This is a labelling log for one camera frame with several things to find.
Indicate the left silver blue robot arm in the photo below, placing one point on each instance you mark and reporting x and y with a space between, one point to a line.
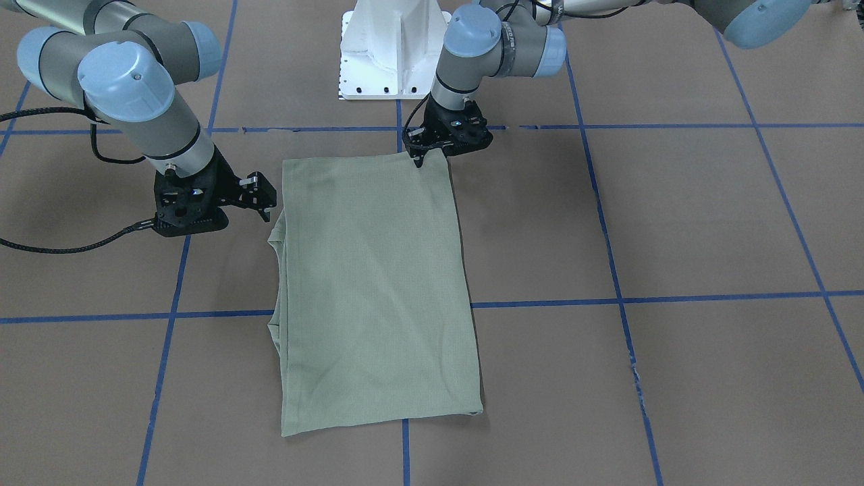
500 39

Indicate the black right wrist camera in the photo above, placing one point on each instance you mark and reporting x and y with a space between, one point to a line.
174 223

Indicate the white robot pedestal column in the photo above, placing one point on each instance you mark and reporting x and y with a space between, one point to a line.
389 50

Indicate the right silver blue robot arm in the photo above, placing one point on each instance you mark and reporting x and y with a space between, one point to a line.
122 64

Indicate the olive green long-sleeve shirt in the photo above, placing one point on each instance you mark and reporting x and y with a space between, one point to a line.
373 321

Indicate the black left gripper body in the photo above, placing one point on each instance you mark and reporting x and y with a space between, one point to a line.
437 122

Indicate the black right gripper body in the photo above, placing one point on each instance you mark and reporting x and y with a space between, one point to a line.
221 181

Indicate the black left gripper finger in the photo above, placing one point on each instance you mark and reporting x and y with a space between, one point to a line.
418 142

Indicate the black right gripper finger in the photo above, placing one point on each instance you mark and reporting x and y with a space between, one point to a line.
258 194

